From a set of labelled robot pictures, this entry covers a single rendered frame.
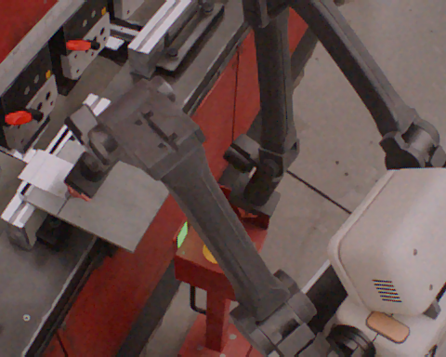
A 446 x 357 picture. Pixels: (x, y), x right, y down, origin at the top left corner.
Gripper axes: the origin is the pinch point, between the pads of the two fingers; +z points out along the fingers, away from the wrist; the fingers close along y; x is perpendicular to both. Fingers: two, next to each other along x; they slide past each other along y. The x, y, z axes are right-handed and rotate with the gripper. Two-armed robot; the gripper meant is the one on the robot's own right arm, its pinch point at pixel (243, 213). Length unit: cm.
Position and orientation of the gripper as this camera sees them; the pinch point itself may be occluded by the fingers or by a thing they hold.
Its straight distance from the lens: 170.4
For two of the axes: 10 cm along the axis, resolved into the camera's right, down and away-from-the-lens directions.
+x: -3.8, 7.4, -5.6
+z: -2.6, 5.0, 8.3
